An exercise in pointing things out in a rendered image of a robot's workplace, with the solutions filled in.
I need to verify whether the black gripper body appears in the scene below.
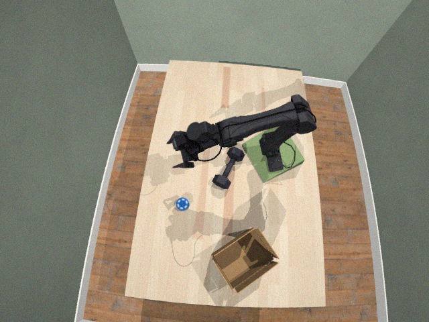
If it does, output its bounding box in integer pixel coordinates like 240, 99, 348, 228
179, 131, 205, 168

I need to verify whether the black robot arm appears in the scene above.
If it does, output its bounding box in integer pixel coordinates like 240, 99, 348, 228
172, 95, 317, 172

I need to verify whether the brown cardboard box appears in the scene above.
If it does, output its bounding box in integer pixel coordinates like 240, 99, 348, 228
212, 228, 277, 294

